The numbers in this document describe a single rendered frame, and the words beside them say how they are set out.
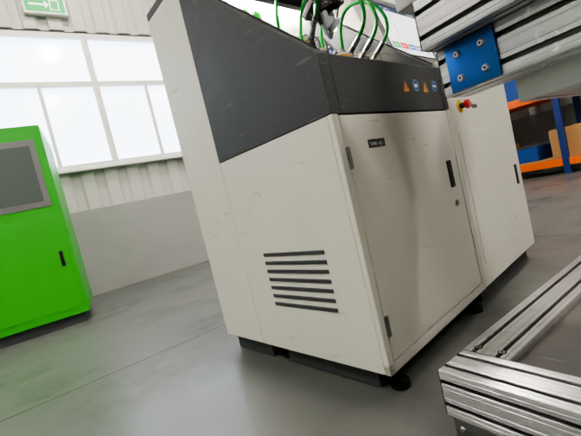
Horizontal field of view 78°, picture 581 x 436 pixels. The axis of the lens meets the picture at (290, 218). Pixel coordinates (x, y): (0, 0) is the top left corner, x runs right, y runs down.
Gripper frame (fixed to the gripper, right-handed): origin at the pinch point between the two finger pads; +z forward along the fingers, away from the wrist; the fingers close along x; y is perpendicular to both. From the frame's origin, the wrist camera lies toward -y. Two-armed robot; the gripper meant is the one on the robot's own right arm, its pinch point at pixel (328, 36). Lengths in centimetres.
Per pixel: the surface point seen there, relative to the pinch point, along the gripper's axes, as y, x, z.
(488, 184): 22, 58, 68
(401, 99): 21.7, 1.3, 30.7
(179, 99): -54, -35, 3
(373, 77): 21.7, -12.3, 24.2
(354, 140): 22, -28, 42
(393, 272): 22, -24, 81
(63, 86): -392, 6, -134
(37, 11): -388, 0, -218
